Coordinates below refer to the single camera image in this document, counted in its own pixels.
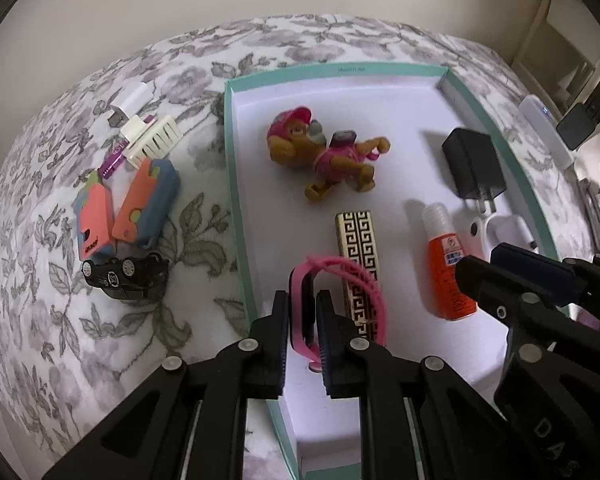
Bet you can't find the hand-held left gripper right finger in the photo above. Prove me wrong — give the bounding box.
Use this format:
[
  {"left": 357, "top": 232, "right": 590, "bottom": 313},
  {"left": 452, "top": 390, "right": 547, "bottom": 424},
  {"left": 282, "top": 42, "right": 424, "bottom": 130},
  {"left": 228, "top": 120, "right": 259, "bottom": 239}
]
[{"left": 315, "top": 289, "right": 546, "bottom": 480}]

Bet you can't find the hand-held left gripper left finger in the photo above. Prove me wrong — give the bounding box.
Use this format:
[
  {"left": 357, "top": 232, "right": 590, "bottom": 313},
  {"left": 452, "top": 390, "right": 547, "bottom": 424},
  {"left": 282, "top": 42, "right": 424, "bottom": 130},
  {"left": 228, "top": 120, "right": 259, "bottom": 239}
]
[{"left": 42, "top": 289, "right": 291, "bottom": 480}]

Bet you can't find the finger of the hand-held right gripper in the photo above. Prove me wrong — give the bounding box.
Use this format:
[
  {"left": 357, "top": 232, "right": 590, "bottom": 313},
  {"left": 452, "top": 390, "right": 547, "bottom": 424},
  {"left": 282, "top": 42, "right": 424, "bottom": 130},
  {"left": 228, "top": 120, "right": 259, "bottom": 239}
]
[
  {"left": 455, "top": 255, "right": 581, "bottom": 341},
  {"left": 491, "top": 242, "right": 600, "bottom": 306}
]

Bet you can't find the pink smart watch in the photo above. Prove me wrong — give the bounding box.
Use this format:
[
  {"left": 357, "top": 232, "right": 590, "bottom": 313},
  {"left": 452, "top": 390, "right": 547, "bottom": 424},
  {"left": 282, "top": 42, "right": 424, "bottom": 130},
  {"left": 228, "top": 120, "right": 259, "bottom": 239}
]
[{"left": 287, "top": 255, "right": 383, "bottom": 372}]

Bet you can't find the white smart watch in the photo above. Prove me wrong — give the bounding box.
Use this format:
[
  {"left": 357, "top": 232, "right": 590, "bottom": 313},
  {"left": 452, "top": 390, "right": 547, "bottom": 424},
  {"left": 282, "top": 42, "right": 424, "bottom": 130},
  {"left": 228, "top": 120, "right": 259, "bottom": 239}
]
[{"left": 459, "top": 210, "right": 537, "bottom": 261}]

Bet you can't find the orange glue bottle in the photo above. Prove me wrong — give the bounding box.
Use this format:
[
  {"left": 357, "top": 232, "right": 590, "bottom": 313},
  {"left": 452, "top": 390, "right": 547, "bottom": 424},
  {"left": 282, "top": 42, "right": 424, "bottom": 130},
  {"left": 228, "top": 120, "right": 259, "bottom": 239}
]
[{"left": 421, "top": 202, "right": 479, "bottom": 322}]

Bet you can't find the gold black patterned box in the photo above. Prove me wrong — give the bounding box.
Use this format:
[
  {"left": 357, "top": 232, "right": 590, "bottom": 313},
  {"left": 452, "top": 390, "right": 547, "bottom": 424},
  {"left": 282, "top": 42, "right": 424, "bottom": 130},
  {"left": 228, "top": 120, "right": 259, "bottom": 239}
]
[{"left": 335, "top": 207, "right": 383, "bottom": 346}]

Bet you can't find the black charger plug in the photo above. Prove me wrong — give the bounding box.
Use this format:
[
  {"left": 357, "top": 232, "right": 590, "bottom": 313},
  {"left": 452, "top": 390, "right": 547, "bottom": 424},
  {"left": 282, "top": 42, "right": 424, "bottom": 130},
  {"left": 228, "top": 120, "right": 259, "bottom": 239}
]
[{"left": 441, "top": 127, "right": 508, "bottom": 216}]

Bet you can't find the black toy car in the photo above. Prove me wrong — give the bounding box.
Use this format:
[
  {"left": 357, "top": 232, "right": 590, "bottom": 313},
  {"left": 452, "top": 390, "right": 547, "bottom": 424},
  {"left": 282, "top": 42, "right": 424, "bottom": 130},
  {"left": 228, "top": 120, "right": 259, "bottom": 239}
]
[{"left": 80, "top": 252, "right": 171, "bottom": 301}]

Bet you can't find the brown pink dog toy figure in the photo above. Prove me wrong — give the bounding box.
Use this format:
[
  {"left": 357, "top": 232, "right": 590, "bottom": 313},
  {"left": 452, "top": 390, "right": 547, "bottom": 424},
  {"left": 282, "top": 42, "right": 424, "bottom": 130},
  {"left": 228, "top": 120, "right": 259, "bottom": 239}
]
[{"left": 266, "top": 106, "right": 392, "bottom": 206}]

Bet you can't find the orange blue plastic toy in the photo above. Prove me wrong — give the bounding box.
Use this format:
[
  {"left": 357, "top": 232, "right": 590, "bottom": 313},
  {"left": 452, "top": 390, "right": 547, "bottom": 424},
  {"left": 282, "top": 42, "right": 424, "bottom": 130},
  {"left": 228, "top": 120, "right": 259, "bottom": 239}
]
[{"left": 111, "top": 158, "right": 182, "bottom": 250}]

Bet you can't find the teal cardboard box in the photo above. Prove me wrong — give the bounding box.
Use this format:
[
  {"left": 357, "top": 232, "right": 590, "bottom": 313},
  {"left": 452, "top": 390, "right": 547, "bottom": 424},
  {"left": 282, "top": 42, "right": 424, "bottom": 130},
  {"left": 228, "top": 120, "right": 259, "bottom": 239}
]
[{"left": 223, "top": 62, "right": 563, "bottom": 480}]

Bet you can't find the salmon pink plastic toy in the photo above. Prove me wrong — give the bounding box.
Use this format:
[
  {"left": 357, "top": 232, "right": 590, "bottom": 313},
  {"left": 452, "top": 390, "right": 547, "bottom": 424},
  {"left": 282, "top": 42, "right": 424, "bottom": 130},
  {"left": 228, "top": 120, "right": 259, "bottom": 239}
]
[{"left": 72, "top": 171, "right": 115, "bottom": 263}]

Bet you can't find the cream hair claw clip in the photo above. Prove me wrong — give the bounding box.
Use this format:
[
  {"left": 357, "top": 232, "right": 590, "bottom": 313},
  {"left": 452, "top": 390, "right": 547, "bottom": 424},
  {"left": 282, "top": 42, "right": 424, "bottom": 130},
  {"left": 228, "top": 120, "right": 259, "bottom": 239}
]
[{"left": 120, "top": 114, "right": 183, "bottom": 170}]

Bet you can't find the purple tube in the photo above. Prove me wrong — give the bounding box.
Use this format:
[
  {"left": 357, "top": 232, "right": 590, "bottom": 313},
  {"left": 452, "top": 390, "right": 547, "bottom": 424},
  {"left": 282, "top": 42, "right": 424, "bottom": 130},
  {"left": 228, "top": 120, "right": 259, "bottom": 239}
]
[{"left": 99, "top": 115, "right": 156, "bottom": 181}]

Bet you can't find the white charger plug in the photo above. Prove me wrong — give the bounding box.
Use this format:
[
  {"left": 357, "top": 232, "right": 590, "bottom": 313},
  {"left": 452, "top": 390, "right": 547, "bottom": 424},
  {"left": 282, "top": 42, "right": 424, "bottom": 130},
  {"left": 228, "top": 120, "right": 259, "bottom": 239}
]
[{"left": 109, "top": 85, "right": 151, "bottom": 128}]

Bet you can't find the white power strip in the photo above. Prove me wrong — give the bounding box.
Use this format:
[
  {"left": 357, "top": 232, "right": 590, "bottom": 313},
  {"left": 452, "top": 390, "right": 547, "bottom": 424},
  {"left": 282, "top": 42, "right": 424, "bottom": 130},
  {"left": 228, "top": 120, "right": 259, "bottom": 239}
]
[{"left": 517, "top": 95, "right": 576, "bottom": 168}]

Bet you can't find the black power adapter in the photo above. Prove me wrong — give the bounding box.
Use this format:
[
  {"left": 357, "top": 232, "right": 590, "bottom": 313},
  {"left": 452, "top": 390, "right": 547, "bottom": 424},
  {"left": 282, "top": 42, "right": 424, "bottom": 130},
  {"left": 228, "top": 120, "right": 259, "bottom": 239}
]
[{"left": 556, "top": 102, "right": 600, "bottom": 151}]

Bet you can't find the floral blanket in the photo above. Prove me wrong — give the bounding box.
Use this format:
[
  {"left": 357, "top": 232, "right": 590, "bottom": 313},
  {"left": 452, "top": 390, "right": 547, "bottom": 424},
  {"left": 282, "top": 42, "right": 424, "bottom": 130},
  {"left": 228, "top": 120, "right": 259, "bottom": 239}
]
[{"left": 0, "top": 14, "right": 596, "bottom": 480}]

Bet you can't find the white shelf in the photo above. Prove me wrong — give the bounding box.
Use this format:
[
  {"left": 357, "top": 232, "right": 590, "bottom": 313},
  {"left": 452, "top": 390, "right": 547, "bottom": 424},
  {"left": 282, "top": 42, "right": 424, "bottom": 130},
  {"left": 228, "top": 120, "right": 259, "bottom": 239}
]
[{"left": 510, "top": 0, "right": 600, "bottom": 111}]

